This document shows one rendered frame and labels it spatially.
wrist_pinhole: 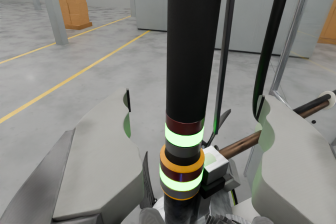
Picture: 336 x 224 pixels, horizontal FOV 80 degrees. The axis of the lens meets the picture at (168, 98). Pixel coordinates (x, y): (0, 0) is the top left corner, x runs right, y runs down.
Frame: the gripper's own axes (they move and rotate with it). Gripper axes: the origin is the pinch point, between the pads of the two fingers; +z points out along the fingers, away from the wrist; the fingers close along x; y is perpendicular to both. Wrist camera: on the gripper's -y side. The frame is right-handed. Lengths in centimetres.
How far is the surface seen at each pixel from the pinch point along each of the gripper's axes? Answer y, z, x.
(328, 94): 10.1, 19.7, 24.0
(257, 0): 36, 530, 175
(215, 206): 54, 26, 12
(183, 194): 11.6, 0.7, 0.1
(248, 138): 11.1, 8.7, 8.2
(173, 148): 6.3, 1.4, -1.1
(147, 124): 166, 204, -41
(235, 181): 52, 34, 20
